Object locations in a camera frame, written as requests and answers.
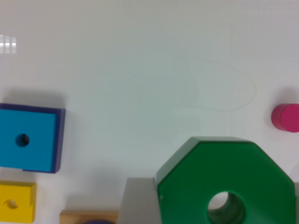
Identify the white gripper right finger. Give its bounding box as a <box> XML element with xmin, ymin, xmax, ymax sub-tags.
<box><xmin>294</xmin><ymin>182</ymin><xmax>299</xmax><ymax>224</ymax></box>

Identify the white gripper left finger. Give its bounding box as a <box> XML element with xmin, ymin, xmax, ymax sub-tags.
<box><xmin>117</xmin><ymin>178</ymin><xmax>162</xmax><ymax>224</ymax></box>

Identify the green octagonal block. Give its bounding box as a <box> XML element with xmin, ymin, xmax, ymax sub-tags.
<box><xmin>156</xmin><ymin>137</ymin><xmax>296</xmax><ymax>224</ymax></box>

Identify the pink cylinder block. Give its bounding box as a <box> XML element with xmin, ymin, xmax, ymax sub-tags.
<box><xmin>271</xmin><ymin>104</ymin><xmax>299</xmax><ymax>133</ymax></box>

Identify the purple square block under blue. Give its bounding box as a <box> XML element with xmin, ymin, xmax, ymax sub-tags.
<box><xmin>0</xmin><ymin>103</ymin><xmax>65</xmax><ymax>174</ymax></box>

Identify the small yellow block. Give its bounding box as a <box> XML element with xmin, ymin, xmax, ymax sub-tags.
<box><xmin>0</xmin><ymin>181</ymin><xmax>36</xmax><ymax>223</ymax></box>

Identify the light blue square block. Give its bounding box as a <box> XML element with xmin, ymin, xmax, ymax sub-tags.
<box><xmin>0</xmin><ymin>109</ymin><xmax>56</xmax><ymax>172</ymax></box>

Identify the wooden peg base board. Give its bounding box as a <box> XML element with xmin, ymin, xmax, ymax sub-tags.
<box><xmin>60</xmin><ymin>210</ymin><xmax>119</xmax><ymax>224</ymax></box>

